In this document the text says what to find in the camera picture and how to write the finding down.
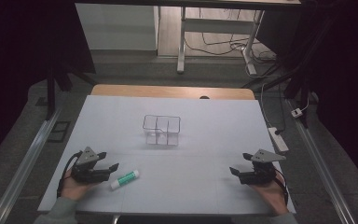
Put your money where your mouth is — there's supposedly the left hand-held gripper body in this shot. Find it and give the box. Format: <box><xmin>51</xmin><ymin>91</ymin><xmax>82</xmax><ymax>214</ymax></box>
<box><xmin>70</xmin><ymin>146</ymin><xmax>111</xmax><ymax>185</ymax></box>

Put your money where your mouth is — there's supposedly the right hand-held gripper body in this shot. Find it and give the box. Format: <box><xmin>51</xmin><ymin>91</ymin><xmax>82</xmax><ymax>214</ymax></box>
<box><xmin>239</xmin><ymin>148</ymin><xmax>287</xmax><ymax>187</ymax></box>

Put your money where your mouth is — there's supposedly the person's left hand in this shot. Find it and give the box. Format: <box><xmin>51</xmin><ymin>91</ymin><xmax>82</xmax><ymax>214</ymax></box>
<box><xmin>60</xmin><ymin>167</ymin><xmax>98</xmax><ymax>201</ymax></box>

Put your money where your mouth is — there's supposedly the green and white glue stick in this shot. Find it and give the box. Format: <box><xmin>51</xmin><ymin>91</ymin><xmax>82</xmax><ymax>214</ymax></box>
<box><xmin>110</xmin><ymin>169</ymin><xmax>141</xmax><ymax>191</ymax></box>

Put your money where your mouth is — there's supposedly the white power strip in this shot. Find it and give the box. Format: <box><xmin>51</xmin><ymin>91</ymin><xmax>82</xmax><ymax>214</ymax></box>
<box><xmin>268</xmin><ymin>126</ymin><xmax>290</xmax><ymax>154</ymax></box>

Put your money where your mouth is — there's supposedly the white table mat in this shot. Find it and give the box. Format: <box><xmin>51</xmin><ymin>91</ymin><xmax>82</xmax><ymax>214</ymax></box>
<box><xmin>36</xmin><ymin>94</ymin><xmax>296</xmax><ymax>216</ymax></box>

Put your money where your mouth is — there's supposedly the clear plastic organizer box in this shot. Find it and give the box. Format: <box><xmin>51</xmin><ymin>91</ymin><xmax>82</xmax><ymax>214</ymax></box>
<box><xmin>142</xmin><ymin>114</ymin><xmax>182</xmax><ymax>147</ymax></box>

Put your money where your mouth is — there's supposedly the black metal stand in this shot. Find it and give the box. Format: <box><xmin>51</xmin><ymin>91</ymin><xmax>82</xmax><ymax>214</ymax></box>
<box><xmin>44</xmin><ymin>60</ymin><xmax>98</xmax><ymax>121</ymax></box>

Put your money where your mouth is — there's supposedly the black curtain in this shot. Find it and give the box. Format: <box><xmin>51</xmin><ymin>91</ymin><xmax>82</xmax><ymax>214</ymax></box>
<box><xmin>256</xmin><ymin>0</ymin><xmax>358</xmax><ymax>194</ymax></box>
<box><xmin>0</xmin><ymin>0</ymin><xmax>96</xmax><ymax>171</ymax></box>

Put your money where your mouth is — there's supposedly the white-framed desk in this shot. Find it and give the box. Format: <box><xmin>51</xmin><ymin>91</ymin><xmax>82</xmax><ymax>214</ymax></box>
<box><xmin>74</xmin><ymin>0</ymin><xmax>302</xmax><ymax>77</ymax></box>

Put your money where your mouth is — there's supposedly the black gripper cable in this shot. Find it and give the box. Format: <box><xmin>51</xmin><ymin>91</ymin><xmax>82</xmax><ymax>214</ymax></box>
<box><xmin>271</xmin><ymin>174</ymin><xmax>290</xmax><ymax>206</ymax></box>
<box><xmin>56</xmin><ymin>150</ymin><xmax>84</xmax><ymax>199</ymax></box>

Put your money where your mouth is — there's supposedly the black floor frame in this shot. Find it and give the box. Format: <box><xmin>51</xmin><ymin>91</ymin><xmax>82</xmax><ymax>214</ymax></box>
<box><xmin>47</xmin><ymin>120</ymin><xmax>72</xmax><ymax>144</ymax></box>

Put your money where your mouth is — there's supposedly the aluminium floor rail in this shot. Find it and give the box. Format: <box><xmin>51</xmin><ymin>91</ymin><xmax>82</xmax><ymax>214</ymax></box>
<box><xmin>0</xmin><ymin>105</ymin><xmax>63</xmax><ymax>224</ymax></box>
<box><xmin>286</xmin><ymin>98</ymin><xmax>357</xmax><ymax>224</ymax></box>

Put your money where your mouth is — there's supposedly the white adapter with cable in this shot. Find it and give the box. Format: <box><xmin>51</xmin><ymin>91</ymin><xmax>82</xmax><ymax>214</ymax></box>
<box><xmin>290</xmin><ymin>96</ymin><xmax>311</xmax><ymax>119</ymax></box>

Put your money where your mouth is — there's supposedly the black floor cable tangle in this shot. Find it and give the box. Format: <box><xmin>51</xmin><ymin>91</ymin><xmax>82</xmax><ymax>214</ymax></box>
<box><xmin>184</xmin><ymin>8</ymin><xmax>277</xmax><ymax>63</ymax></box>

